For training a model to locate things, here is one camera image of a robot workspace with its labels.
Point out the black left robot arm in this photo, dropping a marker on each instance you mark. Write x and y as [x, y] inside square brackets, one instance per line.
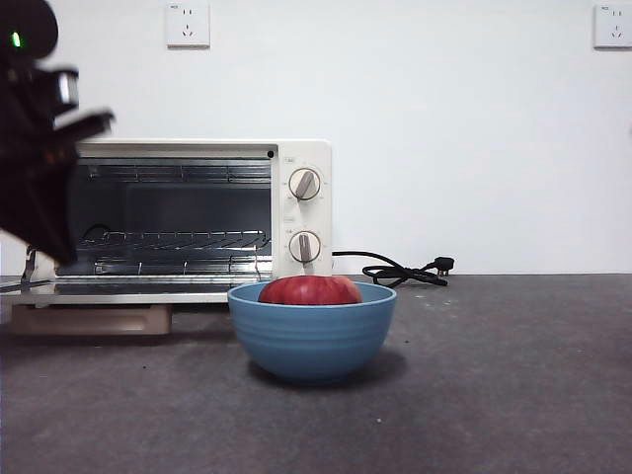
[22, 103]

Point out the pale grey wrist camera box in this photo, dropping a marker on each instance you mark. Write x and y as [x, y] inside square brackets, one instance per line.
[65, 91]

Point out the red apple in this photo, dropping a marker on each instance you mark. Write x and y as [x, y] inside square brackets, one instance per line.
[308, 291]

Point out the white wall socket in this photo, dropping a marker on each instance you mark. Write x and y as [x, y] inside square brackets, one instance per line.
[187, 27]
[613, 27]

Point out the cream Toshiba toaster oven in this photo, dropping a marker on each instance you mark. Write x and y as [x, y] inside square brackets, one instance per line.
[303, 148]

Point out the blue ribbed bowl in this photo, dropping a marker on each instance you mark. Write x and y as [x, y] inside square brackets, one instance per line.
[311, 345]

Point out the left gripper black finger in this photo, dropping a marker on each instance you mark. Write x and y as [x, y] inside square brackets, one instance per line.
[39, 197]

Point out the beige round oven knob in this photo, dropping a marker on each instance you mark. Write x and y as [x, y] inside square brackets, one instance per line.
[304, 184]
[304, 247]

